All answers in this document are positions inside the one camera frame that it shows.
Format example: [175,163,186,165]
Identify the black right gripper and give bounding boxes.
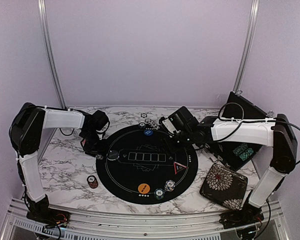
[160,129,194,156]

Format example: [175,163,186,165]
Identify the red triangular marker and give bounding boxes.
[173,162,187,175]

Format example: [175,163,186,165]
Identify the round black poker mat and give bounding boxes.
[96,125,199,205]

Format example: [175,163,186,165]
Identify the blue orange chips on marble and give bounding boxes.
[144,118,160,130]

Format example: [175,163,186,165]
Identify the black poker chip case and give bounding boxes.
[204,91,275,171]

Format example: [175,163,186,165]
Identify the silver dealer button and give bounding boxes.
[106,150,120,161]

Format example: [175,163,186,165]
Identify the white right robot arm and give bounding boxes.
[159,106,298,227]

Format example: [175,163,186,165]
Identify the blue orange chip stack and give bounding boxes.
[164,180,176,192]

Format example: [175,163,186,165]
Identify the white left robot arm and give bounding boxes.
[8,102,110,225]

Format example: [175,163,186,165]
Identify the blue small blind button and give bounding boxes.
[143,129,154,136]

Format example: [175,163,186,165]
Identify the red poker chip stack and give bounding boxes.
[87,175,99,189]

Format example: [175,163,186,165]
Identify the orange big blind button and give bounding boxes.
[137,183,151,194]

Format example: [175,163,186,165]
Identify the floral fabric pouch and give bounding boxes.
[199,163,248,211]

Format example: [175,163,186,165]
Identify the green fifty poker chip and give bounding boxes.
[138,122,146,129]

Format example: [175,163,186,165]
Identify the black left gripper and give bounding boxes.
[81,130,109,158]

